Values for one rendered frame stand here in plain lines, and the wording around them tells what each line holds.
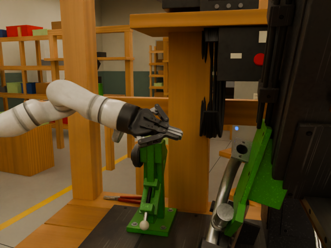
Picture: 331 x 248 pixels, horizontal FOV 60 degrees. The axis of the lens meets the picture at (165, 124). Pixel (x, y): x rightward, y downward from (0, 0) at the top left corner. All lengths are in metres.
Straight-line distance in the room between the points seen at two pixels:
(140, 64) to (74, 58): 10.83
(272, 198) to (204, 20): 0.49
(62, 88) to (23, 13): 9.14
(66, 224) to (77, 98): 0.47
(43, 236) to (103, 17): 12.14
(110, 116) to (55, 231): 0.46
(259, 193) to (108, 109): 0.39
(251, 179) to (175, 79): 0.48
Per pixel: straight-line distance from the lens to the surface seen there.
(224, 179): 0.78
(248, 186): 0.62
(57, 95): 0.76
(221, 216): 0.64
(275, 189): 0.64
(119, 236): 0.91
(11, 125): 0.79
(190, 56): 0.96
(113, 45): 12.53
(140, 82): 11.91
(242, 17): 0.84
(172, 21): 0.85
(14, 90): 7.05
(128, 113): 0.70
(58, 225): 1.06
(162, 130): 0.70
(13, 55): 9.42
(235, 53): 0.84
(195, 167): 1.01
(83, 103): 0.74
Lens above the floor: 1.39
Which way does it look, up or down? 11 degrees down
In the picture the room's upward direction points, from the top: straight up
